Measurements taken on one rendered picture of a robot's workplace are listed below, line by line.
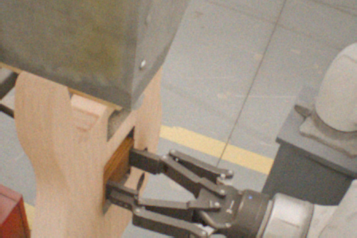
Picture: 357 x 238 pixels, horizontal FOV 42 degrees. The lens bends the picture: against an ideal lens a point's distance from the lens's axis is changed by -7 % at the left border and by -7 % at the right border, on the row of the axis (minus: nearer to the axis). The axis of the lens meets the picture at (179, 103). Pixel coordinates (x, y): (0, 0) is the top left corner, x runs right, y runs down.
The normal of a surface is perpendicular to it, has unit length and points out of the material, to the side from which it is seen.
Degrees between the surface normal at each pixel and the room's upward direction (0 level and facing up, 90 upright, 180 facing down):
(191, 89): 0
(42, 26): 90
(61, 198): 80
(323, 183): 90
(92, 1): 90
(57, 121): 88
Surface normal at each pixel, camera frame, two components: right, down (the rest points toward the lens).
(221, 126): 0.13, -0.74
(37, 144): -0.35, 0.65
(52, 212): -0.27, 0.22
